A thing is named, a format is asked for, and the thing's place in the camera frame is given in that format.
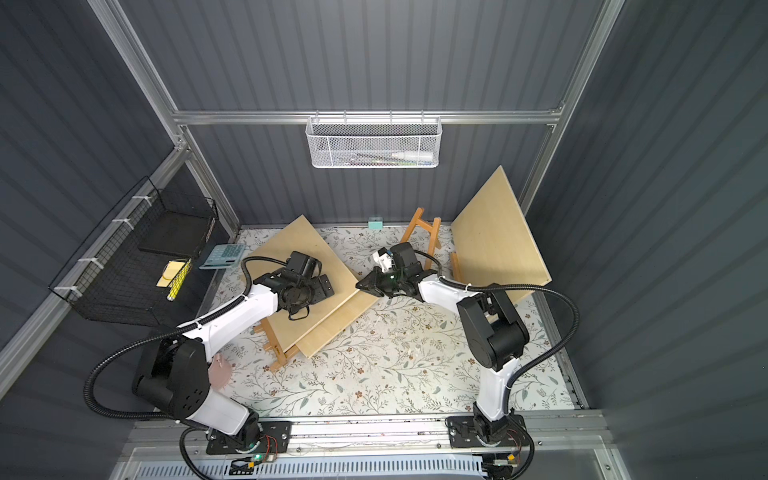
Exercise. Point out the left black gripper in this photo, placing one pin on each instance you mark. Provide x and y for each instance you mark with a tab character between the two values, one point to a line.
300	298

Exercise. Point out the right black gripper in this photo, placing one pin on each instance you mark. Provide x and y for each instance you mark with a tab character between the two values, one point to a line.
377	282

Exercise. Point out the light plywood board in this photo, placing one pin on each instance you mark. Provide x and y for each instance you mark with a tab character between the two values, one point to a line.
293	320
335	323
493	240

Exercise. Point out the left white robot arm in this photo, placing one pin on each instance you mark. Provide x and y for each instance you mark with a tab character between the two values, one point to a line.
173	373

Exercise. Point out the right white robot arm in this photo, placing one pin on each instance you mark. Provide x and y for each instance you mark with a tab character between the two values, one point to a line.
495	332

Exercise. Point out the small teal box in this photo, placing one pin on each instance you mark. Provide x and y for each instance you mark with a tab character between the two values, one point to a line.
375	223

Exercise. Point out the floral table mat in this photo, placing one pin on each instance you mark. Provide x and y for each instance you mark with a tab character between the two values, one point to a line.
400	356

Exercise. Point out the teal calculator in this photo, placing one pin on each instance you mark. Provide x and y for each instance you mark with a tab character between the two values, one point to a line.
223	256

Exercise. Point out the pink pen cup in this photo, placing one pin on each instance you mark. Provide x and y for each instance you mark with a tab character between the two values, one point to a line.
220	372

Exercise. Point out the yellow green pen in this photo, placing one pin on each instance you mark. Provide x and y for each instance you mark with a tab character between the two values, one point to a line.
179	275

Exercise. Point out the yellow sticky note pad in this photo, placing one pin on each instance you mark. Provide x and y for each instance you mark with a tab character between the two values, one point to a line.
170	271

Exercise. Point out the white marker in basket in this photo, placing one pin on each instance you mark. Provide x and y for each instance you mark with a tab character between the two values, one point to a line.
414	157

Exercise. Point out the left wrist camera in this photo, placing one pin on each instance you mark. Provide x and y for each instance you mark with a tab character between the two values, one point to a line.
303	266

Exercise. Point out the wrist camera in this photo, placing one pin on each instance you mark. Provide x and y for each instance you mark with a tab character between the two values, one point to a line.
303	266
384	259

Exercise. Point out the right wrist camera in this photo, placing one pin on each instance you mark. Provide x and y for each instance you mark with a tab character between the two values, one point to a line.
384	259

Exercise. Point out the white wire mesh basket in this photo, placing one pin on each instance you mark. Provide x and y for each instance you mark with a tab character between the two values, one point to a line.
368	145

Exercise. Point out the black wire wall basket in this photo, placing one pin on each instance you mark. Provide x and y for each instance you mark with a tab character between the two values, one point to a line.
115	281

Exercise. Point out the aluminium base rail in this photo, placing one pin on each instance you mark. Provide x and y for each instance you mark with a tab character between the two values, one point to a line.
541	445

